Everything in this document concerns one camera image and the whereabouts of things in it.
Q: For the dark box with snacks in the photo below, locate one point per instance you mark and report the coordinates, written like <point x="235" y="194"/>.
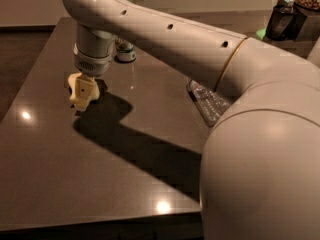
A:
<point x="309" y="21"/>

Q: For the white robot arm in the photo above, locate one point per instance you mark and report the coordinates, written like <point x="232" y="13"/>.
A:
<point x="260" y="169"/>

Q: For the black mesh basket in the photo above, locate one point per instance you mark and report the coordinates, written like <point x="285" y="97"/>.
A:
<point x="283" y="23"/>

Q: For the clear plastic water bottle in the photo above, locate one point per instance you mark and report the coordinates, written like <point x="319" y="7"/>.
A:
<point x="209" y="104"/>

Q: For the yellow sponge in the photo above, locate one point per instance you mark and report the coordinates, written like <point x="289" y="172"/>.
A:
<point x="83" y="88"/>

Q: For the green white soda can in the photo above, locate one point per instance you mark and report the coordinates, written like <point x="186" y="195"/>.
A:
<point x="125" y="51"/>

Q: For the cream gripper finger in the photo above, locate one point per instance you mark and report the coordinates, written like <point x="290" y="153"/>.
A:
<point x="81" y="106"/>

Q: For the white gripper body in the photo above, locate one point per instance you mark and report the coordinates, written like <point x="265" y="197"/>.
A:
<point x="94" y="65"/>

